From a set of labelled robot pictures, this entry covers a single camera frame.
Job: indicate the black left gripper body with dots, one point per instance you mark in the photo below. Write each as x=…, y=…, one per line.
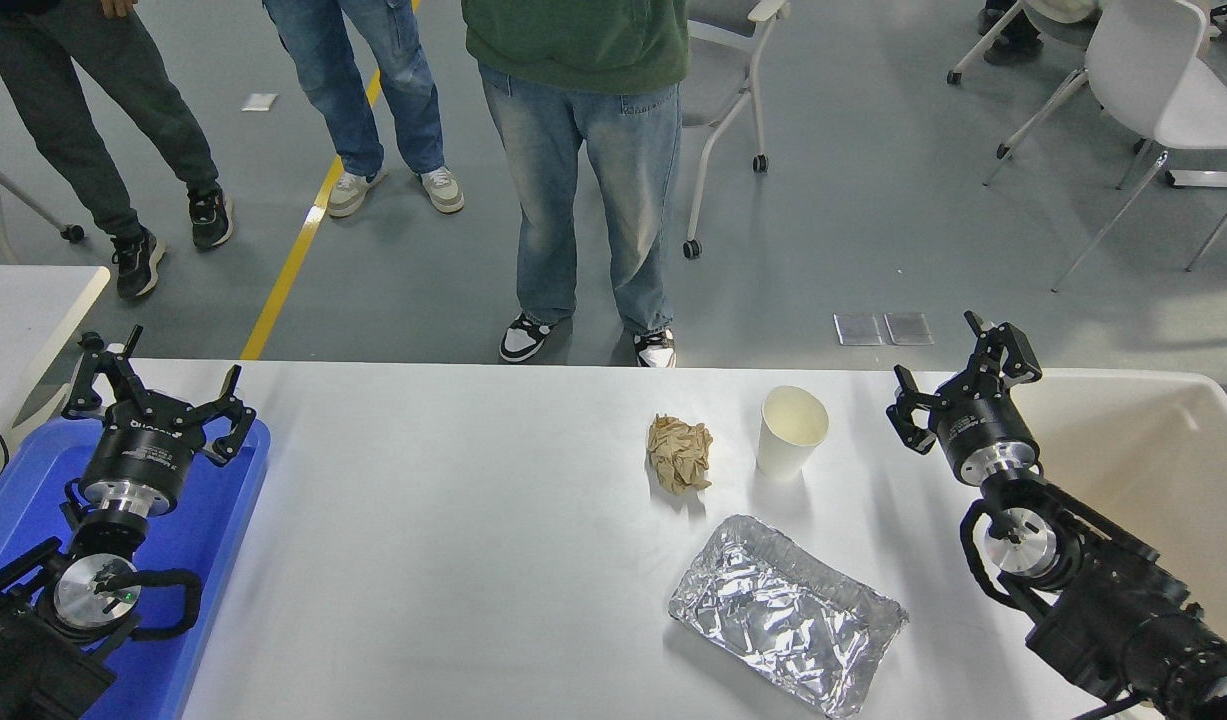
x=143, y=445

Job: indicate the grey chair with casters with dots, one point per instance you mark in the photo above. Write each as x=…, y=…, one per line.
x=708, y=90

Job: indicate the white shell chair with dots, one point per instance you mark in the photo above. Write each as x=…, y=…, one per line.
x=1153, y=60

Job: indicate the white paper cup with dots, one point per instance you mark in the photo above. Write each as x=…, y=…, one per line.
x=788, y=450

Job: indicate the grey-legged caster chair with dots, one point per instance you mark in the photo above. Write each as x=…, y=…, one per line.
x=28, y=198

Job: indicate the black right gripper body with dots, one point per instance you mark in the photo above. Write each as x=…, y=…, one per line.
x=978, y=430

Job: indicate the white-legged caster chair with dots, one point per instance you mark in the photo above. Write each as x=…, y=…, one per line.
x=985, y=45

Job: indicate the white side table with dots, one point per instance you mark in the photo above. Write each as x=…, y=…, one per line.
x=23, y=310

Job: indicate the tan paper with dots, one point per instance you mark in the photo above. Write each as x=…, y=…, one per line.
x=679, y=455

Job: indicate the metal floor plate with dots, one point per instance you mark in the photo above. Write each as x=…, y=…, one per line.
x=908, y=328
x=858, y=330

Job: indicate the silver foil tray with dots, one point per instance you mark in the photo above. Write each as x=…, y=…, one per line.
x=783, y=610

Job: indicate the blue plastic tray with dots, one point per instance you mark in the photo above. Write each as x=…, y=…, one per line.
x=218, y=560

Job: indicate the large pale plastic bin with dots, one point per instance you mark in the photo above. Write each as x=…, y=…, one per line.
x=1153, y=440

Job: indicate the white table foot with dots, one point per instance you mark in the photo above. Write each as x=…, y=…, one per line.
x=1208, y=179

